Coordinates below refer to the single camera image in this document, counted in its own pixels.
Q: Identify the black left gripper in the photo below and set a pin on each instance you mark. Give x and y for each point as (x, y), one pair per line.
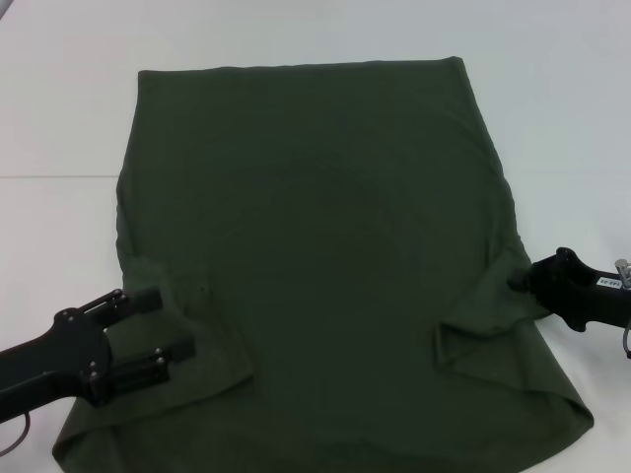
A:
(59, 359)

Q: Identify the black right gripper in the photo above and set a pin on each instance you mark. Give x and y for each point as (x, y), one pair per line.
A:
(581, 298)

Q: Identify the dark green t-shirt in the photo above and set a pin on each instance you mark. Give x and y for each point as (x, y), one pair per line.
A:
(320, 222)

